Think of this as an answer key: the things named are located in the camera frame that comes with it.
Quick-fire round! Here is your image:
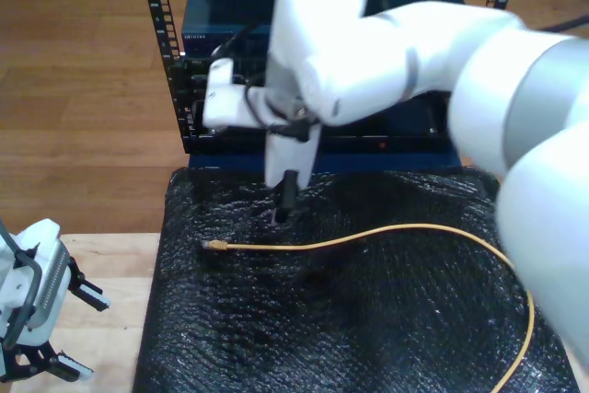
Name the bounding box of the yellow network cable clear plug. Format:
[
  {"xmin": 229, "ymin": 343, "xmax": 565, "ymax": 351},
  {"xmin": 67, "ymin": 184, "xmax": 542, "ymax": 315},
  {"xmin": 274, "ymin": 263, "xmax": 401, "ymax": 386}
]
[{"xmin": 201, "ymin": 223, "xmax": 537, "ymax": 393}]

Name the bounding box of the black textured mat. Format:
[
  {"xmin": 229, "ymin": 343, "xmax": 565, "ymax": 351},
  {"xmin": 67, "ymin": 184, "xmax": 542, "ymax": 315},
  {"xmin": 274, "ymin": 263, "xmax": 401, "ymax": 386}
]
[{"xmin": 133, "ymin": 165, "xmax": 579, "ymax": 393}]

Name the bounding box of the black rack server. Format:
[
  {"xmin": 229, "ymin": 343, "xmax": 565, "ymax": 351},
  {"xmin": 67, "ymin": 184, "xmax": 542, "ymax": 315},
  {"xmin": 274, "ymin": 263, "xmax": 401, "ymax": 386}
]
[{"xmin": 181, "ymin": 56, "xmax": 277, "ymax": 102}]

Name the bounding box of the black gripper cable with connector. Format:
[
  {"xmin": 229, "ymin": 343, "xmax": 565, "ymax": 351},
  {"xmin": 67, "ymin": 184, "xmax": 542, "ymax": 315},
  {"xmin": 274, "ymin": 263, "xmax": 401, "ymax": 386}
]
[{"xmin": 246, "ymin": 84, "xmax": 318, "ymax": 144}]

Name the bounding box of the dark grey camera cable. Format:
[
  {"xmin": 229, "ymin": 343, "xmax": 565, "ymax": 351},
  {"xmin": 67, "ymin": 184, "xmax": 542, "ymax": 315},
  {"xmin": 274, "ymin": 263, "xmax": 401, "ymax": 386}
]
[{"xmin": 0, "ymin": 220, "xmax": 45, "ymax": 351}]

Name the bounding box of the blue metal base plate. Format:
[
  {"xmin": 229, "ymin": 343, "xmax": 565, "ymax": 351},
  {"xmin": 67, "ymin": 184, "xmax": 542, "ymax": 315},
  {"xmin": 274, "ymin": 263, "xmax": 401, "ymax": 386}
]
[{"xmin": 187, "ymin": 151, "xmax": 463, "ymax": 172}]

